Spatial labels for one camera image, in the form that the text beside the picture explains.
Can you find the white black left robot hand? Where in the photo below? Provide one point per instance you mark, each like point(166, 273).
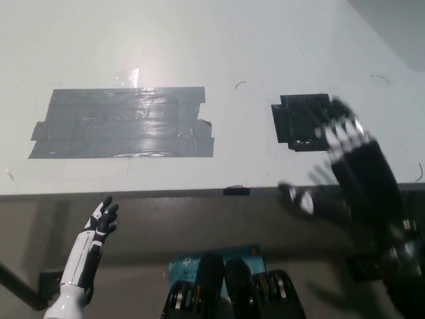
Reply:
point(83, 246)

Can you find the black tape patch on table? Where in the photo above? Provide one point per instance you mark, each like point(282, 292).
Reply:
point(299, 123)

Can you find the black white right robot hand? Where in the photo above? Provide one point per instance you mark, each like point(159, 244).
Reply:
point(368, 179)

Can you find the black slanted table leg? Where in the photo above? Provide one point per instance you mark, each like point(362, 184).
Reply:
point(18, 287)

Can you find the teal cardboard box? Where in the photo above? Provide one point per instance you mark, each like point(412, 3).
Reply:
point(186, 267)

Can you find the grey duct tape patch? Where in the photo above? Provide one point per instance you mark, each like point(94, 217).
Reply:
point(116, 126)

